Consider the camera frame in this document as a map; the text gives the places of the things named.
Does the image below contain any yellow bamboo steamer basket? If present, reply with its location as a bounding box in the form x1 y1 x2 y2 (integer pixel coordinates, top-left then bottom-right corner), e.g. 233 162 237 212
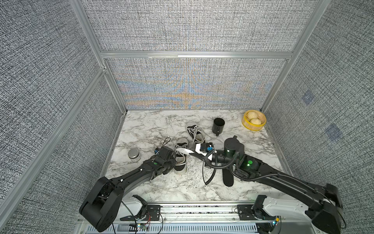
242 110 267 131

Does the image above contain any aluminium front rail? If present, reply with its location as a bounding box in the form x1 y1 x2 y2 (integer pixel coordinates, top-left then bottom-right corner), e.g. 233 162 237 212
75 201 325 224

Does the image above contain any black canvas sneaker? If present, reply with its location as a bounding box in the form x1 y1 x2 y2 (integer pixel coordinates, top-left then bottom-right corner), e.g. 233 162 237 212
186 122 206 144
174 138 189 175

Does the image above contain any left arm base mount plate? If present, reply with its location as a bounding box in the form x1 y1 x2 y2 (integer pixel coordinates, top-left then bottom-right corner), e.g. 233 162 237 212
120 205 161 221

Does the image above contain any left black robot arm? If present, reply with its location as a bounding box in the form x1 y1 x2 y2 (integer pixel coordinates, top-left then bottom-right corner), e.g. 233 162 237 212
79 146 176 232

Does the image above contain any small silver round tin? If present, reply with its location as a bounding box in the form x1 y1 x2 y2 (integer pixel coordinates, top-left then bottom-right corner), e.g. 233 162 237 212
128 148 141 162

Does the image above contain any white slotted cable duct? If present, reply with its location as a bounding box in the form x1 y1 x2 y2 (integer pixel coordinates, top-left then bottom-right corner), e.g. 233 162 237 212
103 223 259 234

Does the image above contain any steamed bun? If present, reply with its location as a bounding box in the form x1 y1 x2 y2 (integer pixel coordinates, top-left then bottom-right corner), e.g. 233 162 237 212
246 111 258 120
250 118 262 125

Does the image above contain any lower steamed bun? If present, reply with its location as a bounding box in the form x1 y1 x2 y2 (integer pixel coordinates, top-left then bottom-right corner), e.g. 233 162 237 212
250 118 262 125

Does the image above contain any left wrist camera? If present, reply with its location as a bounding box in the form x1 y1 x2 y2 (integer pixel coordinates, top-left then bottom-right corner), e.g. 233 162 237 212
155 146 175 160

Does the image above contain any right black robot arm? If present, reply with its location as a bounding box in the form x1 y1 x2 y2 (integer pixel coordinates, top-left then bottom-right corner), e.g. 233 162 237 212
188 136 346 234

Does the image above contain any upper steamed bun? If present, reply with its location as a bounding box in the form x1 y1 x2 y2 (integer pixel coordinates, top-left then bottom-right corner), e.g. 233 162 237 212
246 111 258 120

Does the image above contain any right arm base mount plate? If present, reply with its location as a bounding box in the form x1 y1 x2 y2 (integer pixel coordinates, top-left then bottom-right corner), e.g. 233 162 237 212
237 204 276 221

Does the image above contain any black metal mug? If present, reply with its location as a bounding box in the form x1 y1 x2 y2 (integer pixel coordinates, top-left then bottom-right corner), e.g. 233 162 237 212
212 118 225 137

